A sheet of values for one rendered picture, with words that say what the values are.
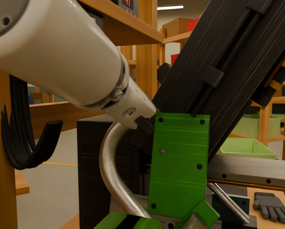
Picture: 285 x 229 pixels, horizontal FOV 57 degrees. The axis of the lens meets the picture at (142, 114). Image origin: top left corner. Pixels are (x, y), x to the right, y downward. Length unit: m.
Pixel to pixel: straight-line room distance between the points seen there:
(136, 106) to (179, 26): 4.17
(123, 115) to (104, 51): 0.12
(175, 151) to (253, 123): 2.74
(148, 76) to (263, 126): 2.00
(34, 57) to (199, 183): 0.42
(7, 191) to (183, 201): 0.35
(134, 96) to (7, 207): 0.40
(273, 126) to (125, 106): 3.18
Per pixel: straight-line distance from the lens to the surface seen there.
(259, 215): 1.02
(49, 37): 0.20
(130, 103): 0.33
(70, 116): 0.90
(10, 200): 0.63
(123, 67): 0.30
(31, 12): 0.20
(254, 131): 3.27
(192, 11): 9.83
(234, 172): 0.66
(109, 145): 0.48
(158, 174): 0.56
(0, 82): 0.58
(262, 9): 0.54
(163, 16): 9.91
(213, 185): 0.71
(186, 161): 0.55
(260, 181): 0.66
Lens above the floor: 1.33
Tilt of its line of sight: 6 degrees down
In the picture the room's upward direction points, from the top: straight up
